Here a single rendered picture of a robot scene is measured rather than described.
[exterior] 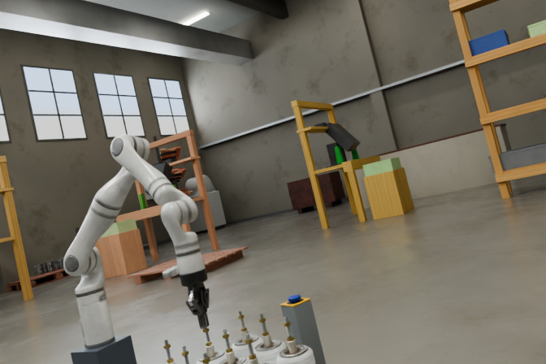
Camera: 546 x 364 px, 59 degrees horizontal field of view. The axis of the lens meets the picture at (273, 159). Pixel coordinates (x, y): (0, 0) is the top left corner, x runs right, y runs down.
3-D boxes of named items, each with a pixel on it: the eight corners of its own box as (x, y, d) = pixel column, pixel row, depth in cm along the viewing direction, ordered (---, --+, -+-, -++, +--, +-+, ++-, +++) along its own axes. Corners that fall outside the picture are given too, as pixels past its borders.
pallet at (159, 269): (253, 254, 555) (250, 245, 556) (207, 274, 485) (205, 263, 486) (176, 266, 617) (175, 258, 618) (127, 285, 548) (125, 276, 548)
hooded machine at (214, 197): (210, 229, 1363) (198, 177, 1372) (229, 226, 1327) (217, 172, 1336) (190, 236, 1291) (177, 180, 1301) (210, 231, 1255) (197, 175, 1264)
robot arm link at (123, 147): (158, 178, 139) (179, 181, 145) (117, 127, 153) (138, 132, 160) (142, 203, 141) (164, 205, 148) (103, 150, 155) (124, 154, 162)
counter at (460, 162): (515, 179, 704) (500, 123, 709) (361, 209, 829) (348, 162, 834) (519, 174, 771) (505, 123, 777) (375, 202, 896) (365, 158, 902)
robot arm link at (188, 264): (175, 273, 144) (170, 252, 144) (210, 265, 141) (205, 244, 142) (162, 279, 135) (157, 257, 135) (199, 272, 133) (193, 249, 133)
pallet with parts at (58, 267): (64, 274, 970) (61, 257, 973) (90, 270, 927) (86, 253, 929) (5, 292, 869) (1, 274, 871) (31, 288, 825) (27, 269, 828)
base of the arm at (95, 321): (80, 349, 161) (70, 298, 162) (103, 338, 169) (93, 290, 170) (98, 348, 156) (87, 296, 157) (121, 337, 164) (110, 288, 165)
